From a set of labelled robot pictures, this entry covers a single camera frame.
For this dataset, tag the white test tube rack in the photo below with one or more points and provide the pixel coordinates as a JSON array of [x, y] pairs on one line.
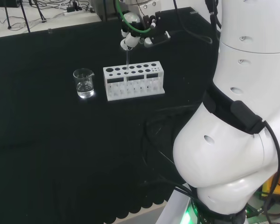
[[133, 92]]

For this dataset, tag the white power strip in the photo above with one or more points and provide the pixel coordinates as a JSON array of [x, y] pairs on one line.
[[72, 12]]

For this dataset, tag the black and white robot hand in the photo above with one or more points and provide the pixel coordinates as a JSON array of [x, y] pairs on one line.
[[154, 28]]

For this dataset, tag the grey cabinet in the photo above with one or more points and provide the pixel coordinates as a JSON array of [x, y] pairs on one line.
[[105, 9]]

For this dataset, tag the glass beaker with water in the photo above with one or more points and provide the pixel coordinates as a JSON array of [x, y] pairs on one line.
[[84, 86]]

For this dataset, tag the yellow stop button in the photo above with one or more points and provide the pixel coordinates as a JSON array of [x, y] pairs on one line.
[[278, 177]]

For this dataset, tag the black bench cloth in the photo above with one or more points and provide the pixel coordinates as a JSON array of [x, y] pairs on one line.
[[49, 128]]

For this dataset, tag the black tripod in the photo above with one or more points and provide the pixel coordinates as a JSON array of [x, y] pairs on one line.
[[25, 16]]

